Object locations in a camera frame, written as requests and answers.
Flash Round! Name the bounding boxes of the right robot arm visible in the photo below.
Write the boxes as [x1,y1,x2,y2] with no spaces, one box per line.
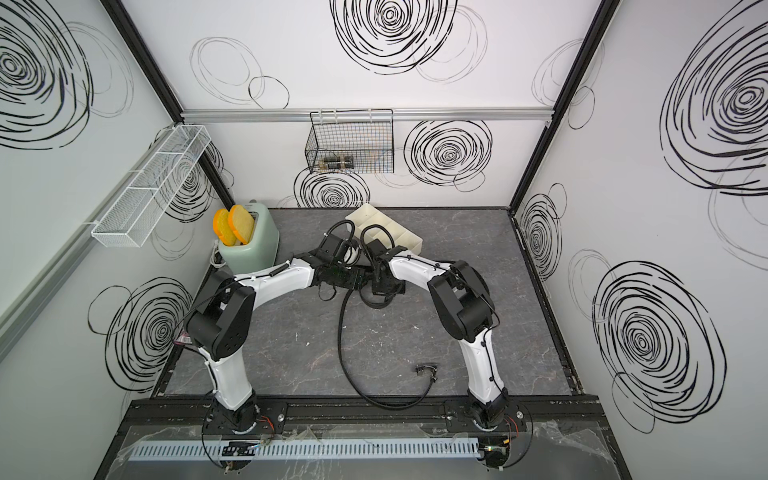
[364,239,508,425]

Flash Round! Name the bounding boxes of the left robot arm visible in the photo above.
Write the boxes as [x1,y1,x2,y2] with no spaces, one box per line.
[184,233,362,412]

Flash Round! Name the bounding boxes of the cream compartment storage tray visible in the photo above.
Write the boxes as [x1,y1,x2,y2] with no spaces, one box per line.
[345,203,423,255]

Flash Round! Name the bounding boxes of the mint green toaster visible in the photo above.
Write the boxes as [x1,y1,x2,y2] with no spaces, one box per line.
[217,201,280,274]

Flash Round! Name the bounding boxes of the right toast slice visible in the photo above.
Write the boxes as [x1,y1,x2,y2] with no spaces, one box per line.
[227,204,255,244]

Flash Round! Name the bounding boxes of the toast slice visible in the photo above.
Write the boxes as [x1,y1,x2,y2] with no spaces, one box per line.
[227,204,255,244]
[212,208,238,247]

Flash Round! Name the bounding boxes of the left toast slice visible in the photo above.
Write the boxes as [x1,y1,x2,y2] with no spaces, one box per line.
[212,208,238,247]

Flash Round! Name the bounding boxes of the items in wire basket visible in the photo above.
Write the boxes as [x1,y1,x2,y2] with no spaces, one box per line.
[315,155,355,171]

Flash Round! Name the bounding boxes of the black wire wall basket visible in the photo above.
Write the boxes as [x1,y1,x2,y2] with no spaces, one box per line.
[304,109,395,174]

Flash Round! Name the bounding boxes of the white wire wall shelf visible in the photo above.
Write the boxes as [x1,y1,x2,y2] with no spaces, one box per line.
[91,124,211,247]

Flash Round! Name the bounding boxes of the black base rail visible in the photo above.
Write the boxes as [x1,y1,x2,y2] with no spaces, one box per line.
[118,395,606,435]

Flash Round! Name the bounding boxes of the grey slotted cable duct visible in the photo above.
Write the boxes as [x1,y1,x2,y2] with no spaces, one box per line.
[127,438,482,463]

